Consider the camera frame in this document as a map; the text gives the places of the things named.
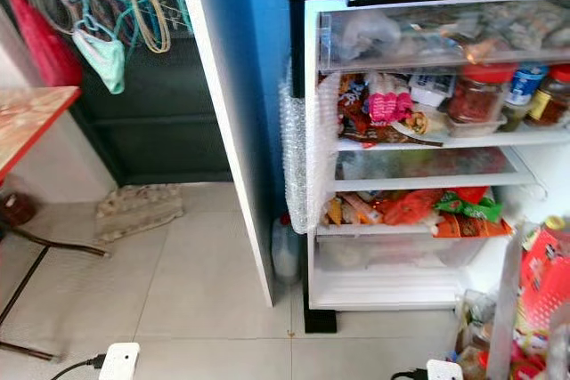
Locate dark brown pot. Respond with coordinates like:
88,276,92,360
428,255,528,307
2,191,38,228

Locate marble top folding table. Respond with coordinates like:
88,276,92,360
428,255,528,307
0,85,110,363

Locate red hanging bag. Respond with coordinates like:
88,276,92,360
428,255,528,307
7,0,82,88

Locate patterned beige floor rug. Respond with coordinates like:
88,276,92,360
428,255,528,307
96,183,184,244

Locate teal hanging cloth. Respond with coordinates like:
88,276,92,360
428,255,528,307
71,28,127,94

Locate dark door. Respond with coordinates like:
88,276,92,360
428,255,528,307
0,0,234,188

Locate clear plastic water jug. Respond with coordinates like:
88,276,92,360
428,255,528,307
272,214,302,285

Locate clear bubble wrap sheet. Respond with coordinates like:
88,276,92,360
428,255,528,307
278,58,342,235

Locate dark red food packet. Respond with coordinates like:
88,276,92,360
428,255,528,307
338,75,375,139

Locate pink white snack pack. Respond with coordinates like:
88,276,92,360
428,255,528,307
367,73,413,125

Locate clear crisper drawer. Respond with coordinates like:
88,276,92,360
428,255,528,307
316,235,487,272

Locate orange plastic bag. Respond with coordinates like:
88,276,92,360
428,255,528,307
379,189,442,225

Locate black white refrigerator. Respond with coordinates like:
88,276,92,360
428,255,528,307
288,0,570,335

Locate small white carton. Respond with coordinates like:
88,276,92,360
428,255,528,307
410,72,456,109

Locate clear chiller tray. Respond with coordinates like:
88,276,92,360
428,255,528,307
318,0,570,73

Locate green snack bag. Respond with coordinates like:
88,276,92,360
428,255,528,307
435,191,505,222

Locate orange sachet row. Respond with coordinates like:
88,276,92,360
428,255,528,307
432,215,514,239

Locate red lid glass jar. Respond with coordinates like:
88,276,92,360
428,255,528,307
447,64,517,125

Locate blue white can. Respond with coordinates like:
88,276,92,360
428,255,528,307
503,64,549,123

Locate stocked refrigerator door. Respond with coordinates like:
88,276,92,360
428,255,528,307
454,215,570,380

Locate brown sauce jar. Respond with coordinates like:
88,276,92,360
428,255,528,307
527,67,570,128

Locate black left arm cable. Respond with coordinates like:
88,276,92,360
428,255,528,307
51,354,105,380

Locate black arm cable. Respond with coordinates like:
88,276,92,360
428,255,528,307
51,354,105,380
390,367,428,380

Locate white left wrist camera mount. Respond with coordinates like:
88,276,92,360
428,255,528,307
100,342,141,380

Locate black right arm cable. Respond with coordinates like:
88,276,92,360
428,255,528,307
390,367,428,380

